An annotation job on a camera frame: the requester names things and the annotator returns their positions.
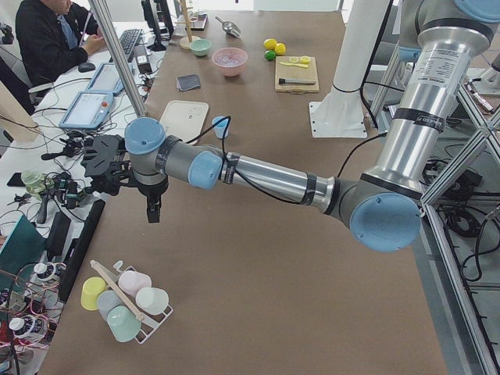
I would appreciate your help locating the pink bowl of ice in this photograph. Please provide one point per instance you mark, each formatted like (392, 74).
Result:
(230, 61)

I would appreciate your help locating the wooden mug tree stand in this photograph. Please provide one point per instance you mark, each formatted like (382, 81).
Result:
(185, 42)

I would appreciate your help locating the yellow plastic cup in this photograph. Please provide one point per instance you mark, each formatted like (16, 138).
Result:
(91, 290)

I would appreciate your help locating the white plastic cup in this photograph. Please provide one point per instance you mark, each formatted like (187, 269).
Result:
(153, 300)

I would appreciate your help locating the grey folded cloth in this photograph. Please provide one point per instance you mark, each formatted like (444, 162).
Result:
(188, 82)

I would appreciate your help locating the long black foam bar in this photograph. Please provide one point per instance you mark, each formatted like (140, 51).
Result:
(79, 251)

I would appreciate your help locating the wooden cutting board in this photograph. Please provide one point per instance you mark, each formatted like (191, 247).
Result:
(296, 73)

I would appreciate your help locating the aluminium frame post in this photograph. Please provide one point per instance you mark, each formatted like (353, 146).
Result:
(103, 16)

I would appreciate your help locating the mint green plastic cup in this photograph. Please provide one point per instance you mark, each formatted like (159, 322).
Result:
(123, 323)

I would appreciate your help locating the blue teach pendant near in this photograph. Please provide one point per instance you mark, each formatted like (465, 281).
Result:
(88, 110)

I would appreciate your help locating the black keyboard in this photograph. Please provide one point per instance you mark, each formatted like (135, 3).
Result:
(128, 40)

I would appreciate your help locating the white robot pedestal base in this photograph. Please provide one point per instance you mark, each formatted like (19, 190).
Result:
(340, 113)

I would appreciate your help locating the cream rabbit serving tray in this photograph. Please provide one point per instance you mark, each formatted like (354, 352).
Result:
(184, 119)

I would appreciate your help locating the tea bottle white cap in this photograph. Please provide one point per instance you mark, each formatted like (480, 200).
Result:
(48, 272)

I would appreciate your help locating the blue teach pendant far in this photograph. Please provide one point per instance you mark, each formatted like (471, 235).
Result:
(106, 78)

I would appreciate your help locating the computer mouse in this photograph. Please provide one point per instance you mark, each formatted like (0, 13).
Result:
(86, 67)

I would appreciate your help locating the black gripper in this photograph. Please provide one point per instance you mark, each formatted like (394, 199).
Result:
(151, 191)

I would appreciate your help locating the green lime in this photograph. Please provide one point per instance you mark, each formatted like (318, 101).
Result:
(270, 55)

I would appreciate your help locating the steel muddler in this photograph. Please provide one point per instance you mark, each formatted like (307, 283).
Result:
(283, 81)

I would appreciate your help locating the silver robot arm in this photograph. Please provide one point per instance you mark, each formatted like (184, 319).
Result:
(380, 208)

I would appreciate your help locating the wooden rack handle rod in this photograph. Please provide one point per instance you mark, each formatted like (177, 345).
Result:
(110, 278)

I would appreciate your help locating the seated person in black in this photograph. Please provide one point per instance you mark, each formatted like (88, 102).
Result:
(54, 37)

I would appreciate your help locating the copper wire bottle rack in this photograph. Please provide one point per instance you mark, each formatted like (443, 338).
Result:
(27, 295)

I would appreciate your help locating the yellow plastic knife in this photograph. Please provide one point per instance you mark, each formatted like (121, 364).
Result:
(294, 64)

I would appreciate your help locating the green cutting mat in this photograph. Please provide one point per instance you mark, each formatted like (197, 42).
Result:
(23, 245)

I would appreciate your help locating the green ceramic bowl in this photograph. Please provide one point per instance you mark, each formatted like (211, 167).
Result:
(200, 47)

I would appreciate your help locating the lemon slice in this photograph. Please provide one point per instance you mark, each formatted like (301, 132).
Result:
(304, 59)

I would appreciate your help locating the grey plastic cup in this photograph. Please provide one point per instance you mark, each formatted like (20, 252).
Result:
(106, 302)

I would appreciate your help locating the metal ice scoop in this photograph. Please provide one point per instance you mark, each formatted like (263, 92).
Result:
(229, 27)

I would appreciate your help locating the white wire cup rack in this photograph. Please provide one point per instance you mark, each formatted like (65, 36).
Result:
(151, 323)

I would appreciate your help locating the black foam gripper stand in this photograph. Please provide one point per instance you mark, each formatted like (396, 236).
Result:
(106, 164)

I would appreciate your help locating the blue teach pendant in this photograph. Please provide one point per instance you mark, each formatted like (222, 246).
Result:
(106, 78)
(88, 110)

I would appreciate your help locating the blue plastic cup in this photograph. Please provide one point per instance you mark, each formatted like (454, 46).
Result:
(220, 125)

